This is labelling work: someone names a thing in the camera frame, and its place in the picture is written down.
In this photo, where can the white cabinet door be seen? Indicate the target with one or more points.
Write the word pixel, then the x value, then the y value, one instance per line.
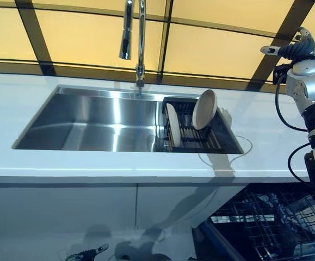
pixel 168 204
pixel 51 217

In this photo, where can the cream round plate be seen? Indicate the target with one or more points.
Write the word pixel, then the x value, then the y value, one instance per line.
pixel 173 125
pixel 204 111

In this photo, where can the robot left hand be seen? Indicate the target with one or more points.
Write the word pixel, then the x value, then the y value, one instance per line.
pixel 89 254

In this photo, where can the dark brown window frame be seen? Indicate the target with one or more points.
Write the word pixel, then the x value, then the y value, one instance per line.
pixel 29 21

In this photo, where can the open dishwasher door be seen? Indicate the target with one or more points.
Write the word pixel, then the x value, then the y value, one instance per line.
pixel 214 244

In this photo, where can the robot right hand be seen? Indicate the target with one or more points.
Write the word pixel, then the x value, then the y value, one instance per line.
pixel 304 53

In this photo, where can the black dish drying rack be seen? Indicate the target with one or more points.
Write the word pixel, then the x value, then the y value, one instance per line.
pixel 195 138

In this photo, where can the chrome kitchen faucet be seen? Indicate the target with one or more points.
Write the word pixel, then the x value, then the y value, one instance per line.
pixel 141 32

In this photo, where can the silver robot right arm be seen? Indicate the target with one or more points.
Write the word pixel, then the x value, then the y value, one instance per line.
pixel 301 89

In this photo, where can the stainless steel sink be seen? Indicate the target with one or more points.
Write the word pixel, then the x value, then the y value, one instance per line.
pixel 92 122

